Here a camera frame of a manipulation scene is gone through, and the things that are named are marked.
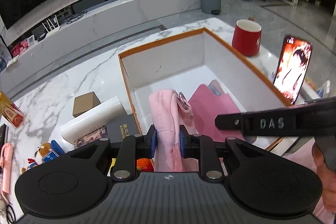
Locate orange strawberry plush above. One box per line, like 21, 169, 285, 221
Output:
136, 158, 154, 172

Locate black box gold lettering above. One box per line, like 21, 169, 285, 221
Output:
105, 114, 139, 143

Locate pink embossed wallet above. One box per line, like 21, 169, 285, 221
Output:
189, 80, 256, 143

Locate illustrated card box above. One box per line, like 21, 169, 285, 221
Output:
74, 126, 108, 148

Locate pink mini backpack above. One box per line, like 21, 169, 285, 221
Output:
149, 89, 198, 172

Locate long white box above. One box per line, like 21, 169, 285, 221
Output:
59, 97, 126, 144

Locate small brown cardboard box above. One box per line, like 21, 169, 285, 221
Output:
72, 92, 101, 118

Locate brown dog plush blue outfit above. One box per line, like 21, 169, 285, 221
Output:
21, 140, 65, 173

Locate person right hand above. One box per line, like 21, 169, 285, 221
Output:
312, 143, 336, 213

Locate smartphone with lit screen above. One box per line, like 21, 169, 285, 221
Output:
273, 35, 313, 105

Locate orange cardboard storage box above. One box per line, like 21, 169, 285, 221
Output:
118, 28, 290, 134

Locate red ceramic mug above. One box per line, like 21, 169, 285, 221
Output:
232, 19, 262, 57

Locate white marble tv console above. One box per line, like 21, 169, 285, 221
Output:
1, 0, 200, 93

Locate orange tea drink bottle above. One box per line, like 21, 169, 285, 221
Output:
0, 91, 24, 128

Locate black remote control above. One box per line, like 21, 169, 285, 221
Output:
0, 124, 8, 149

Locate white wifi router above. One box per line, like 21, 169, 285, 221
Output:
42, 15, 60, 38

